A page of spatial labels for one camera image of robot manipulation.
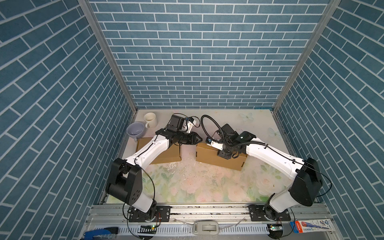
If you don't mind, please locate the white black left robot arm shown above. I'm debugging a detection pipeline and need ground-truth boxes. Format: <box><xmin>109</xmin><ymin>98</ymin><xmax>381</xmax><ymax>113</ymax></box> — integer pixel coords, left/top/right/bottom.
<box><xmin>106</xmin><ymin>114</ymin><xmax>203</xmax><ymax>221</ymax></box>

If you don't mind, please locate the cream ceramic mug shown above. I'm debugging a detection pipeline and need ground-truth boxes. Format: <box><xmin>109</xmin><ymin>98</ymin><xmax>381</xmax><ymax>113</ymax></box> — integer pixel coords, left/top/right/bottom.
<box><xmin>144</xmin><ymin>113</ymin><xmax>158</xmax><ymax>129</ymax></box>

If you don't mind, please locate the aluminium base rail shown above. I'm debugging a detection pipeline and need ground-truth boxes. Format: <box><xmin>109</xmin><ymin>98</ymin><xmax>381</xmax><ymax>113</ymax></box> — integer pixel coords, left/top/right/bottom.
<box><xmin>80</xmin><ymin>203</ymin><xmax>342</xmax><ymax>240</ymax></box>

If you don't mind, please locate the white red blue tube box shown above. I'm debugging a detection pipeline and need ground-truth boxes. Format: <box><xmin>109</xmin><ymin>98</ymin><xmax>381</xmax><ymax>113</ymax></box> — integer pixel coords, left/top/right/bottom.
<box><xmin>290</xmin><ymin>219</ymin><xmax>336</xmax><ymax>234</ymax></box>

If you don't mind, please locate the grey plastic clamp handle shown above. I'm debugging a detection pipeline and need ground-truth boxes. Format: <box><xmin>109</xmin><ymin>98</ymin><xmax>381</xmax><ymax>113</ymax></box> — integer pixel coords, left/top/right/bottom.
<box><xmin>193</xmin><ymin>220</ymin><xmax>220</xmax><ymax>236</ymax></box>

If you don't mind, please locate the blue black tool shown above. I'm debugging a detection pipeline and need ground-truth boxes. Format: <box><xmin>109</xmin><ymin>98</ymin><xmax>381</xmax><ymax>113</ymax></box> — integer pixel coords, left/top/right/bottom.
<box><xmin>81</xmin><ymin>227</ymin><xmax>119</xmax><ymax>240</ymax></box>

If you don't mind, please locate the brown cardboard box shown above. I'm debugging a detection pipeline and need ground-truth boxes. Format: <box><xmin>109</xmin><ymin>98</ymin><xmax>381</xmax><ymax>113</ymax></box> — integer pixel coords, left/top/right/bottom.
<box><xmin>136</xmin><ymin>138</ymin><xmax>182</xmax><ymax>165</ymax></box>
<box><xmin>196</xmin><ymin>143</ymin><xmax>247</xmax><ymax>171</ymax></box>

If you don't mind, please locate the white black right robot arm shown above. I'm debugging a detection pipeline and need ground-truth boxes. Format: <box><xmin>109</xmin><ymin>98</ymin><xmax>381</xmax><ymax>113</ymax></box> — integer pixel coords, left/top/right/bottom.
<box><xmin>207</xmin><ymin>131</ymin><xmax>328</xmax><ymax>221</ymax></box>

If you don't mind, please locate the aluminium corner post left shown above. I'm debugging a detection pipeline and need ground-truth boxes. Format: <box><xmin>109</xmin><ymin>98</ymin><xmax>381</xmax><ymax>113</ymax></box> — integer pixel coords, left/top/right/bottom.
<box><xmin>78</xmin><ymin>0</ymin><xmax>138</xmax><ymax>114</ymax></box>

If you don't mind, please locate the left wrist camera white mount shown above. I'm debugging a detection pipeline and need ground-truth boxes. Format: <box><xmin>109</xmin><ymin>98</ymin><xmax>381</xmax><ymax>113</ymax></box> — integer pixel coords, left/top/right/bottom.
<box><xmin>185</xmin><ymin>116</ymin><xmax>201</xmax><ymax>134</ymax></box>

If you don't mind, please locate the aluminium corner post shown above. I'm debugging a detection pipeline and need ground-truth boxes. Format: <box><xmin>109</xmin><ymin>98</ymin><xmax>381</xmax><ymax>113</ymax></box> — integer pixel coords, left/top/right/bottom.
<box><xmin>272</xmin><ymin>0</ymin><xmax>341</xmax><ymax>115</ymax></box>
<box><xmin>78</xmin><ymin>0</ymin><xmax>138</xmax><ymax>114</ymax></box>

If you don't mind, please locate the aluminium corner post right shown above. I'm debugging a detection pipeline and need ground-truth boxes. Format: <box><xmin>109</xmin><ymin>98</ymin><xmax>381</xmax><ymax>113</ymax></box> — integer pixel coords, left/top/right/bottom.
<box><xmin>272</xmin><ymin>0</ymin><xmax>341</xmax><ymax>115</ymax></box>

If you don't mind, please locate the lavender ceramic bowl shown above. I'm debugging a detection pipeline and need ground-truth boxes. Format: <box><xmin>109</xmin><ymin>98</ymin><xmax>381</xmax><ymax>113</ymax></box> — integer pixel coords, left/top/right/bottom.
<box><xmin>126</xmin><ymin>122</ymin><xmax>146</xmax><ymax>142</ymax></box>

